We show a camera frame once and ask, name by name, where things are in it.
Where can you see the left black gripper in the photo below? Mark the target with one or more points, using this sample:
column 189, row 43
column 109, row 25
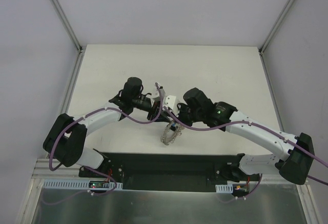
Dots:
column 151, row 114

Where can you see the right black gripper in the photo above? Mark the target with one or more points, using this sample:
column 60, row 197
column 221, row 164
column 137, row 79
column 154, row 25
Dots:
column 180, row 116

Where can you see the metal disc with keyrings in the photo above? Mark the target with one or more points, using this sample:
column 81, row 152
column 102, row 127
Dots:
column 170, row 134

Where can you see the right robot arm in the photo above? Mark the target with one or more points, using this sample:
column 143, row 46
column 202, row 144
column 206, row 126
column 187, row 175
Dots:
column 290, row 155

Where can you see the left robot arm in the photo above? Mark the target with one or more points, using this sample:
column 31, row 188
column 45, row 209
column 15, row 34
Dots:
column 65, row 142

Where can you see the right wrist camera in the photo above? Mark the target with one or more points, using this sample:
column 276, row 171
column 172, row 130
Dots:
column 171, row 102

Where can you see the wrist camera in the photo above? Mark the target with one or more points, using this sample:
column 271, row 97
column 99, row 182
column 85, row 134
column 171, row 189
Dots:
column 159, row 94
column 171, row 102

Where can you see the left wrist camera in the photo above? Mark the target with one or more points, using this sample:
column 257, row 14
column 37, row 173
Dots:
column 159, row 94

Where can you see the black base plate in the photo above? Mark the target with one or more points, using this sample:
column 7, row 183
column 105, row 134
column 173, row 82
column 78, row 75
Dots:
column 173, row 172

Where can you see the right cable duct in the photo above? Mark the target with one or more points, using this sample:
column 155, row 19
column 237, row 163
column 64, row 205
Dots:
column 226, row 189

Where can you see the cable duct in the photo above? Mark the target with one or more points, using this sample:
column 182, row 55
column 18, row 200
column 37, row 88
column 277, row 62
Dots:
column 69, row 184
column 226, row 189

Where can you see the left cable duct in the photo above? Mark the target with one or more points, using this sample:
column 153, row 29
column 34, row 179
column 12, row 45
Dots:
column 69, row 184

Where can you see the left aluminium frame post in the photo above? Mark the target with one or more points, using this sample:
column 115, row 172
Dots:
column 66, row 25

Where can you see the aluminium frame post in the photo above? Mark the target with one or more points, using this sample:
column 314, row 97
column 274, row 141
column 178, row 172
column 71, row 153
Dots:
column 277, row 24
column 66, row 25

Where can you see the right aluminium frame post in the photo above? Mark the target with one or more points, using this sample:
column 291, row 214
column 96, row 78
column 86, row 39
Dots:
column 277, row 24

